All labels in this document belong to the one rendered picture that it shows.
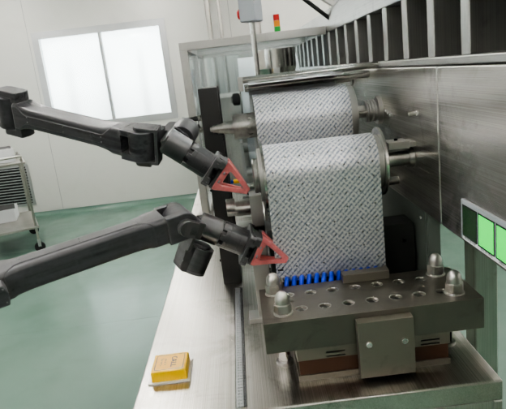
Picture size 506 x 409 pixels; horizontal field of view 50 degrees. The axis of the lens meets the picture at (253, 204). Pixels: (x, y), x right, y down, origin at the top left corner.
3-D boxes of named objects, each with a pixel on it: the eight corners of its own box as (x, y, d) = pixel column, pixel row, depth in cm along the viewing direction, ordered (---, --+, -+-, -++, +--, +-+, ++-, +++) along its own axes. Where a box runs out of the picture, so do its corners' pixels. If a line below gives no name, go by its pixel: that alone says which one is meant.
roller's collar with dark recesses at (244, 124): (234, 138, 142) (232, 114, 141) (257, 135, 142) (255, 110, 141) (234, 140, 136) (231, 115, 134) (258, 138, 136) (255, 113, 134)
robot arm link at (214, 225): (198, 213, 108) (199, 207, 114) (186, 243, 109) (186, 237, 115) (229, 225, 109) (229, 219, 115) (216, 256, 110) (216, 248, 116)
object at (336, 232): (277, 284, 116) (268, 201, 112) (385, 271, 116) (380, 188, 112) (277, 285, 116) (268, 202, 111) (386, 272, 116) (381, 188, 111)
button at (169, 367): (156, 365, 112) (155, 355, 112) (190, 361, 112) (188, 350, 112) (152, 384, 105) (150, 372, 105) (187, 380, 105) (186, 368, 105)
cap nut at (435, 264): (423, 271, 111) (422, 251, 110) (441, 269, 111) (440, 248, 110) (430, 278, 107) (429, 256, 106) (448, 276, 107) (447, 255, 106)
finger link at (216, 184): (240, 207, 114) (202, 183, 112) (239, 199, 121) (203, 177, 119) (257, 180, 113) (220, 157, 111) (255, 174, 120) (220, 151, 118)
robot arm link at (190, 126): (133, 165, 115) (130, 127, 110) (147, 145, 125) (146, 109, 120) (188, 170, 114) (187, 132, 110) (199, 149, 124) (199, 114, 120)
